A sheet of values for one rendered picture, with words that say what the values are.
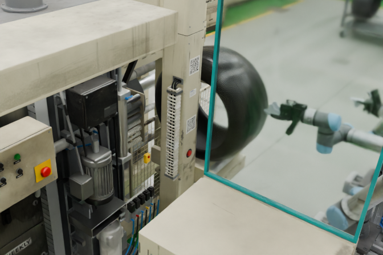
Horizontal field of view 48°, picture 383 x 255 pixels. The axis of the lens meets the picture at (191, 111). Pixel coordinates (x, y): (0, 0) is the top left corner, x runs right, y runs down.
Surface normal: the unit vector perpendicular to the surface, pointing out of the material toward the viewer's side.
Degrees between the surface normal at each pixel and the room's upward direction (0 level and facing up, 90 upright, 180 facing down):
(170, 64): 90
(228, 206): 0
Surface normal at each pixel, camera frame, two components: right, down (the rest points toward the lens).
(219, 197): 0.05, -0.88
